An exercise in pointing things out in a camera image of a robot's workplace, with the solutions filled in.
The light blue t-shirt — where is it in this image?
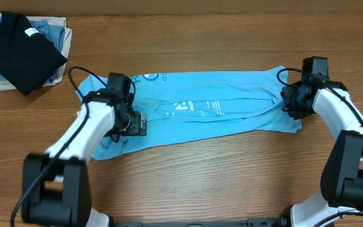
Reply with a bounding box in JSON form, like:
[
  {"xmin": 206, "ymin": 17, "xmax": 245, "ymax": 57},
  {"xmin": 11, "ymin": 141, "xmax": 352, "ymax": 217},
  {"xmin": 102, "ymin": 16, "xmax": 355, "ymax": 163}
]
[{"xmin": 93, "ymin": 66, "xmax": 302, "ymax": 160}]

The folded black shirt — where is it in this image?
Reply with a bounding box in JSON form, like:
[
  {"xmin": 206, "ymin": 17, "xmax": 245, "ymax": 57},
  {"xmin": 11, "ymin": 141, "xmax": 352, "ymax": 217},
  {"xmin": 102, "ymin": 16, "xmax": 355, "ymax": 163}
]
[{"xmin": 0, "ymin": 11, "xmax": 67, "ymax": 96}]

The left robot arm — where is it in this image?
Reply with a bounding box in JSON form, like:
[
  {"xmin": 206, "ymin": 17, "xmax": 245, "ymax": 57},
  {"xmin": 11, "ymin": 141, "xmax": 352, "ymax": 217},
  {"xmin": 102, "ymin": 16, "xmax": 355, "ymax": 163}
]
[{"xmin": 14, "ymin": 73, "xmax": 147, "ymax": 226}]

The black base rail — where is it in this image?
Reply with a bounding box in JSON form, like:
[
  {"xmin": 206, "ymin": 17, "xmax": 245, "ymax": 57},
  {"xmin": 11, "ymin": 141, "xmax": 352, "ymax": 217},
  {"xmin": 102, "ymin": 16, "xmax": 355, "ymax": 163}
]
[{"xmin": 108, "ymin": 217, "xmax": 291, "ymax": 227}]

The folded white cloth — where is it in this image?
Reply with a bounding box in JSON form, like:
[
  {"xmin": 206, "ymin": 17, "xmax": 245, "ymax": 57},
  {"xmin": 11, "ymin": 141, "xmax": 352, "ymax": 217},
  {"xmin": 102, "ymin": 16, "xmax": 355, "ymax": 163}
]
[{"xmin": 0, "ymin": 16, "xmax": 72, "ymax": 91}]

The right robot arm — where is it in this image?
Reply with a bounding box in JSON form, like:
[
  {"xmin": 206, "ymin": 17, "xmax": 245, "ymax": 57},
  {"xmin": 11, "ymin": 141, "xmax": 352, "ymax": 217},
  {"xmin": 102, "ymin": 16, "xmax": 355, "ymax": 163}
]
[{"xmin": 274, "ymin": 56, "xmax": 363, "ymax": 226}]

